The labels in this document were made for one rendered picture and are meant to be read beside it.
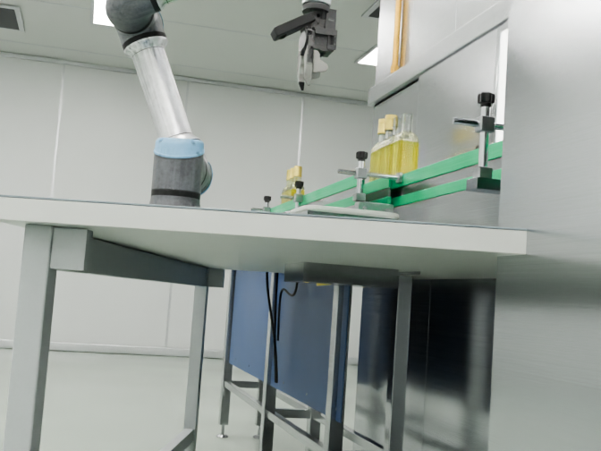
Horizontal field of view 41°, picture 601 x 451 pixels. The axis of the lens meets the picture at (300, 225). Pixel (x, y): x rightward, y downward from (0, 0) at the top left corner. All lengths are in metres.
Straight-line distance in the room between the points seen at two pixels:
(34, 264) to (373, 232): 0.48
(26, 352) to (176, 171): 0.79
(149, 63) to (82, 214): 1.01
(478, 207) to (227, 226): 0.66
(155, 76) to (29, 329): 1.03
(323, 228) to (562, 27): 0.41
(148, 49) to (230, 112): 6.05
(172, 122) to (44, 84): 6.04
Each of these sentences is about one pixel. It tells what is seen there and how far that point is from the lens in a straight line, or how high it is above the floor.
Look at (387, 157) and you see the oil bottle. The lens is 2.19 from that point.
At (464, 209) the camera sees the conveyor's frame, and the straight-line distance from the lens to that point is 1.66.
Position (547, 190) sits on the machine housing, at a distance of 1.09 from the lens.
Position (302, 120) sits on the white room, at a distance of 8.30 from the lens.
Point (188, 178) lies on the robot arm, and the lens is 1.88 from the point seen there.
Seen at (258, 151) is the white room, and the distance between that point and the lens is 8.13.
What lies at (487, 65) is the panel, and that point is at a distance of 2.07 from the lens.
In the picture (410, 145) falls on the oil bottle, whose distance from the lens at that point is 2.13.
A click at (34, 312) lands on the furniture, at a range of 1.20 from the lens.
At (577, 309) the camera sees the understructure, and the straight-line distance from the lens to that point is 1.01.
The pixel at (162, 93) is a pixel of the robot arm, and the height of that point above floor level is 1.12.
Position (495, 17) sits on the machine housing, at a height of 1.36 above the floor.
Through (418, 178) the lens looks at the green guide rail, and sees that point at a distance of 1.95.
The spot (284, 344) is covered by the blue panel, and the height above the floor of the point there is 0.48.
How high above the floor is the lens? 0.64
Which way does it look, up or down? 5 degrees up
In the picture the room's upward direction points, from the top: 4 degrees clockwise
